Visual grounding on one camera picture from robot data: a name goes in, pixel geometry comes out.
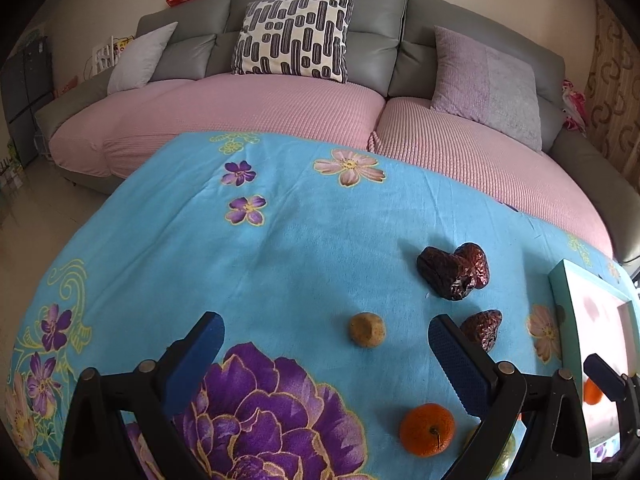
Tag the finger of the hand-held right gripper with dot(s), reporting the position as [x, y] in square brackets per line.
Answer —
[602, 370]

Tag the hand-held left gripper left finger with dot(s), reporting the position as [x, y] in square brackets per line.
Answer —
[197, 360]

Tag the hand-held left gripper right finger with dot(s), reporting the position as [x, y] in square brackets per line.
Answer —
[457, 365]

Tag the orange tangerine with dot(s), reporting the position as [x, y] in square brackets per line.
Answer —
[427, 430]
[593, 394]

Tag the wrinkled dark red date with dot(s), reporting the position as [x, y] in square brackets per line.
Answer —
[484, 329]
[440, 272]
[477, 262]

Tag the teal rimmed pink tray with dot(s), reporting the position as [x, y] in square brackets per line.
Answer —
[600, 320]

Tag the round brown fruit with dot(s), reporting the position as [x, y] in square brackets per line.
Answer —
[366, 329]

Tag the small green fruit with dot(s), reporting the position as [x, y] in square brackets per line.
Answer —
[505, 455]

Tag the blue floral blanket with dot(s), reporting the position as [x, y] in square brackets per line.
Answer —
[280, 270]

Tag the pink sofa seat cover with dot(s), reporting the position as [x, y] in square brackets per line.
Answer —
[475, 160]
[225, 110]

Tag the pink cloth toy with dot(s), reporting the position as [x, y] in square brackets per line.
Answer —
[574, 105]

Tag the beige patterned curtain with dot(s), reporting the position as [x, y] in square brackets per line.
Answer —
[612, 90]

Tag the purple and grey pillow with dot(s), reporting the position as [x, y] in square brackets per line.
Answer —
[485, 82]

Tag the plain white pillow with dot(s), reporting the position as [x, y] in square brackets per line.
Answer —
[140, 57]

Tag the dark cabinet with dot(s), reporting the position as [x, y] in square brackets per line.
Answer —
[27, 95]

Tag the white rack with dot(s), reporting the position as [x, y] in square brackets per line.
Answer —
[106, 55]

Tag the black and white patterned pillow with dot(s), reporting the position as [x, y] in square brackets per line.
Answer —
[295, 35]

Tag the grey leather sofa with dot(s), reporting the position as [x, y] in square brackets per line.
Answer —
[380, 30]

